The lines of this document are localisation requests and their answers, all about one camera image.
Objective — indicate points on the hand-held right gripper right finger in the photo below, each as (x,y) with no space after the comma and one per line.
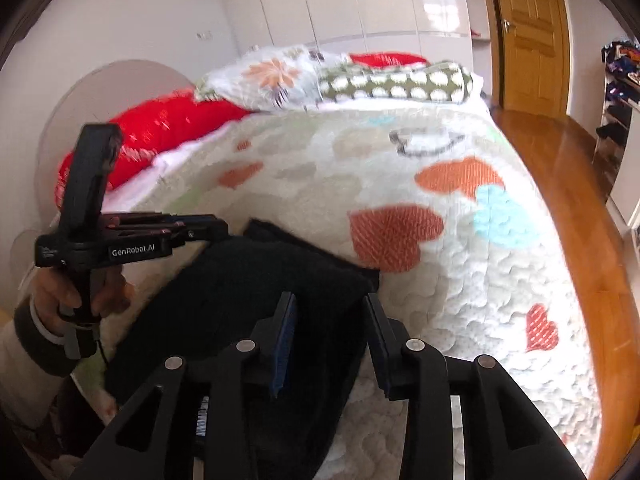
(380,350)

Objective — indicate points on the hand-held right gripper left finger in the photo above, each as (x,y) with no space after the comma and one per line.
(285,340)

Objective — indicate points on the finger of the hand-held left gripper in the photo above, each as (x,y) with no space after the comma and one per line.
(150,218)
(200,235)

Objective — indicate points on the black pants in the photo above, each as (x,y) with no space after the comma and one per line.
(225,280)

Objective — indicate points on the person's left forearm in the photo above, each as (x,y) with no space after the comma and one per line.
(30,355)

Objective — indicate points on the person's left hand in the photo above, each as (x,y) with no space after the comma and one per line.
(47,295)

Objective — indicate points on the pink fleece blanket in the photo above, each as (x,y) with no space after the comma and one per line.
(170,156)

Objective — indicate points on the rounded grey headboard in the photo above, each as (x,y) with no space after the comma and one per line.
(75,95)

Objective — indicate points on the long red embroidered pillow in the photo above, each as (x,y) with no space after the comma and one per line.
(165,120)

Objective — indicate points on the white floral pillow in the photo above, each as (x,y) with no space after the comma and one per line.
(260,75)

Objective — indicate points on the heart patterned quilt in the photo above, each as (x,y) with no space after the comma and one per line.
(400,170)

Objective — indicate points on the green white-dotted pillow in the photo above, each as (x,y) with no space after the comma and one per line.
(400,85)

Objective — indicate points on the small red pillow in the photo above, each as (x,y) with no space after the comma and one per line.
(385,59)

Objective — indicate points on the white glossy wardrobe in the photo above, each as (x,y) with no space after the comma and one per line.
(350,0)

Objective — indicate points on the shoe rack with shoes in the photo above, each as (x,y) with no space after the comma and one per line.
(617,110)

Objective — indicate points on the wooden door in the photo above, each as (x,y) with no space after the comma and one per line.
(530,35)

